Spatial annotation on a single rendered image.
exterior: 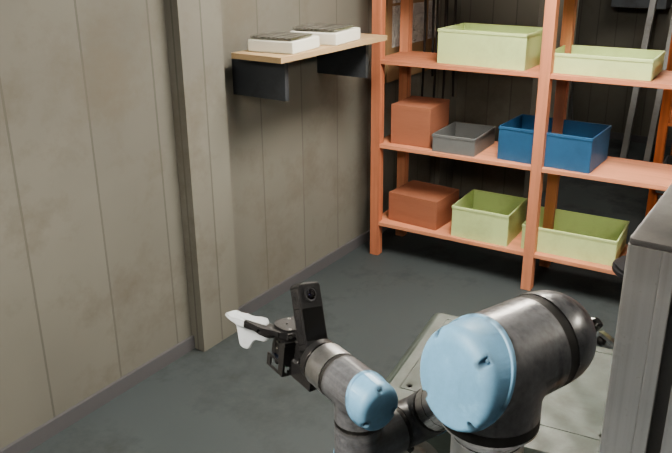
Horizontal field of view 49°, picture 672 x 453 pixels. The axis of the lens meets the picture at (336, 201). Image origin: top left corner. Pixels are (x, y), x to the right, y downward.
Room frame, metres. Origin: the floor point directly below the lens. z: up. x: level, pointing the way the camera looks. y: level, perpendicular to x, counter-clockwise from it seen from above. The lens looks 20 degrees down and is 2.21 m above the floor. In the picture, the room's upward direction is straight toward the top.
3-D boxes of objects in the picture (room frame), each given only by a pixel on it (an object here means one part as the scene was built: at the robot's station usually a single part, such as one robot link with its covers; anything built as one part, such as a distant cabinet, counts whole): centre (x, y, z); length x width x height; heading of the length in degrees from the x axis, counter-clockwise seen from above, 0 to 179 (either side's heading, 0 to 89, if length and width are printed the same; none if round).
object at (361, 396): (0.94, -0.03, 1.56); 0.11 x 0.08 x 0.09; 34
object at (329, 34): (4.33, 0.05, 1.68); 0.35 x 0.33 x 0.09; 146
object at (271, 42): (4.01, 0.27, 1.68); 0.33 x 0.31 x 0.08; 146
